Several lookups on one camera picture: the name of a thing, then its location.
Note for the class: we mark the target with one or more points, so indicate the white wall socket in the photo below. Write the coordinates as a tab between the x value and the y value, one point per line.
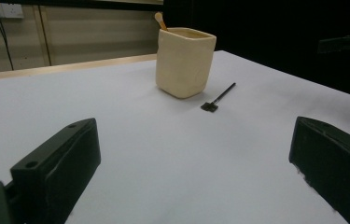
4	10

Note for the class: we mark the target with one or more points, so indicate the black brush with square head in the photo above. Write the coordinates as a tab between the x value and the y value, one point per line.
217	99

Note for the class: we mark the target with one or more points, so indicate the cream square cup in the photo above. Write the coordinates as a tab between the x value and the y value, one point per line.
183	65

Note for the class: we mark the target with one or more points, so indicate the black brush with orange end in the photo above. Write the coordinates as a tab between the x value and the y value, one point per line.
160	20

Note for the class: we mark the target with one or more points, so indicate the white board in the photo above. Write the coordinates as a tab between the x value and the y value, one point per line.
163	155

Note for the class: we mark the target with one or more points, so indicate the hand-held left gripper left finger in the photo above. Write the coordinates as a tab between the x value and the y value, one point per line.
60	168

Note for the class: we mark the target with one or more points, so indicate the black curtain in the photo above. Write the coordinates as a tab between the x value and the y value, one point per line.
272	31

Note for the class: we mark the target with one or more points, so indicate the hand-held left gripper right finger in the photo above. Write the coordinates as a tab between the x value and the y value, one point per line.
334	168

